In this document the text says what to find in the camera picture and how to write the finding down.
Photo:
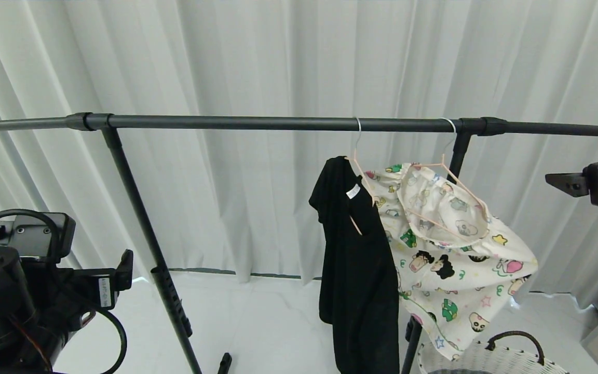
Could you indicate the white laundry basket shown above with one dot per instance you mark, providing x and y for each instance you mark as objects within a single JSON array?
[{"x": 486, "y": 361}]

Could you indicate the pink clothes hanger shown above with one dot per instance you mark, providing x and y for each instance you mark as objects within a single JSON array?
[
  {"x": 364, "y": 182},
  {"x": 465, "y": 186}
]

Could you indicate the cream printed garment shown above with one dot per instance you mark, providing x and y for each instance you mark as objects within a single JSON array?
[{"x": 449, "y": 280}]

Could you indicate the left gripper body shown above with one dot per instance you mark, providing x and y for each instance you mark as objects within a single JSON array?
[{"x": 91, "y": 291}]

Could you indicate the white curtain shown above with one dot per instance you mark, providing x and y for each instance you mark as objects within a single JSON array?
[{"x": 226, "y": 52}]

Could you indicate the black clothes rack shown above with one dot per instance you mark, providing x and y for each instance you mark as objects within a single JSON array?
[{"x": 278, "y": 123}]

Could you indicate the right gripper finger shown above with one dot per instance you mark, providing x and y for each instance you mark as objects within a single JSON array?
[{"x": 569, "y": 184}]

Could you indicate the black t-shirt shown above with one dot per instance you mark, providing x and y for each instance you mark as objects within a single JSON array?
[{"x": 356, "y": 285}]

